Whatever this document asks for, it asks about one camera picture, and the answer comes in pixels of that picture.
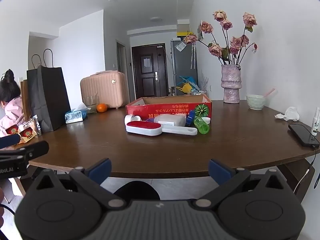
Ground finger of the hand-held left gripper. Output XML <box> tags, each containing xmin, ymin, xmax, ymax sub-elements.
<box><xmin>0</xmin><ymin>141</ymin><xmax>49</xmax><ymax>165</ymax></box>
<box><xmin>0</xmin><ymin>134</ymin><xmax>21</xmax><ymax>149</ymax></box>

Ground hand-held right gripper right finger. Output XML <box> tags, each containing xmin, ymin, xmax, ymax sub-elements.
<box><xmin>196</xmin><ymin>159</ymin><xmax>298</xmax><ymax>208</ymax></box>

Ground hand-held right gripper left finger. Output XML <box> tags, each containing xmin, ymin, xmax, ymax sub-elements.
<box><xmin>26</xmin><ymin>158</ymin><xmax>125</xmax><ymax>208</ymax></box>

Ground green plastic bottle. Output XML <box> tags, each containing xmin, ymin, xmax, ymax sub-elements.
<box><xmin>193</xmin><ymin>116</ymin><xmax>210</xmax><ymax>135</ymax></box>

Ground red and white lint brush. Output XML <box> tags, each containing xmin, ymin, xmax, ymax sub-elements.
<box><xmin>125</xmin><ymin>121</ymin><xmax>198</xmax><ymax>137</ymax></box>

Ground white round container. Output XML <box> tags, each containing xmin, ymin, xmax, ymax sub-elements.
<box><xmin>124</xmin><ymin>114</ymin><xmax>142</xmax><ymax>125</ymax></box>

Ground blue ribbed plastic object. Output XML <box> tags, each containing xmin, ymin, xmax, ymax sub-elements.
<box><xmin>185</xmin><ymin>109</ymin><xmax>196</xmax><ymax>127</ymax></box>

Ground white plastic bottle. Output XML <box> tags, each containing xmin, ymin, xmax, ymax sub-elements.
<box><xmin>154</xmin><ymin>114</ymin><xmax>187</xmax><ymax>127</ymax></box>

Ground red cardboard box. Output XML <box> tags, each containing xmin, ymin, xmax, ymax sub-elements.
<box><xmin>126</xmin><ymin>95</ymin><xmax>212</xmax><ymax>125</ymax></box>

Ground red label snack packet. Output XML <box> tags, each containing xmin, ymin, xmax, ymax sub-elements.
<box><xmin>5</xmin><ymin>124</ymin><xmax>20</xmax><ymax>137</ymax></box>
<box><xmin>19</xmin><ymin>115</ymin><xmax>42</xmax><ymax>143</ymax></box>

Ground black chair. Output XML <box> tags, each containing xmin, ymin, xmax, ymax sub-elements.
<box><xmin>114</xmin><ymin>181</ymin><xmax>160</xmax><ymax>200</ymax></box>

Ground brown paper bag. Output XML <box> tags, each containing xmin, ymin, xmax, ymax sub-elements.
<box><xmin>20</xmin><ymin>54</ymin><xmax>42</xmax><ymax>122</ymax></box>

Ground blue tissue pack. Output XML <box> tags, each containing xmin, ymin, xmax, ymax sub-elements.
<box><xmin>65</xmin><ymin>103</ymin><xmax>88</xmax><ymax>124</ymax></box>

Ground black paper bag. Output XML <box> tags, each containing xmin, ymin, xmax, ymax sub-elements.
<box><xmin>26</xmin><ymin>49</ymin><xmax>71</xmax><ymax>133</ymax></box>

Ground clear drinking glass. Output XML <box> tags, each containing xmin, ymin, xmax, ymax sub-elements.
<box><xmin>83</xmin><ymin>95</ymin><xmax>100</xmax><ymax>114</ymax></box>

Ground wooden table leg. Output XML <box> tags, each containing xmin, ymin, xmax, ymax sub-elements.
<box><xmin>277</xmin><ymin>159</ymin><xmax>316</xmax><ymax>202</ymax></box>

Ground pale green bowl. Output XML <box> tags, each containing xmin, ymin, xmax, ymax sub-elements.
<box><xmin>246</xmin><ymin>94</ymin><xmax>265</xmax><ymax>110</ymax></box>

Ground pink suitcase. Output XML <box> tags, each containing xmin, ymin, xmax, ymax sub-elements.
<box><xmin>80</xmin><ymin>71</ymin><xmax>126</xmax><ymax>109</ymax></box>

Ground pink textured vase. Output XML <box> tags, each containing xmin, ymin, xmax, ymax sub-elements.
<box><xmin>221</xmin><ymin>64</ymin><xmax>243</xmax><ymax>104</ymax></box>

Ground black smartphone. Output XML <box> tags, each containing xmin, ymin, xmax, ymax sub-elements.
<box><xmin>288</xmin><ymin>124</ymin><xmax>320</xmax><ymax>147</ymax></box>

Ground blue and yellow bags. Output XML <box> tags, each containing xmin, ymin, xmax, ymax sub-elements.
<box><xmin>175</xmin><ymin>76</ymin><xmax>198</xmax><ymax>96</ymax></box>

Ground crumpled white tissue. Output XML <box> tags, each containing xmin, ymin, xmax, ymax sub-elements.
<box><xmin>275</xmin><ymin>107</ymin><xmax>300</xmax><ymax>122</ymax></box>

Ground pink spoon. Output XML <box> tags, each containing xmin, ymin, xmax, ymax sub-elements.
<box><xmin>261</xmin><ymin>87</ymin><xmax>276</xmax><ymax>98</ymax></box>

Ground white spray bottle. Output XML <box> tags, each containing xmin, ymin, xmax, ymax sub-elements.
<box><xmin>311</xmin><ymin>107</ymin><xmax>320</xmax><ymax>136</ymax></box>

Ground dark brown door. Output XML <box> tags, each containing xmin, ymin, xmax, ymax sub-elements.
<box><xmin>131</xmin><ymin>43</ymin><xmax>168</xmax><ymax>100</ymax></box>

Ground grey refrigerator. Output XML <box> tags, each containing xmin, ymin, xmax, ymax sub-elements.
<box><xmin>171</xmin><ymin>38</ymin><xmax>198</xmax><ymax>97</ymax></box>

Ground clear folded umbrella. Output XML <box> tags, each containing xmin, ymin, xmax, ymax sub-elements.
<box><xmin>190</xmin><ymin>42</ymin><xmax>197</xmax><ymax>69</ymax></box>

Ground bunch of dried roses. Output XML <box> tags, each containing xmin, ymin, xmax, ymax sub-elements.
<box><xmin>184</xmin><ymin>10</ymin><xmax>258</xmax><ymax>65</ymax></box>

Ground white charging cable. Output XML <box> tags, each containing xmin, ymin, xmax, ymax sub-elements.
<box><xmin>294</xmin><ymin>145</ymin><xmax>318</xmax><ymax>193</ymax></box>

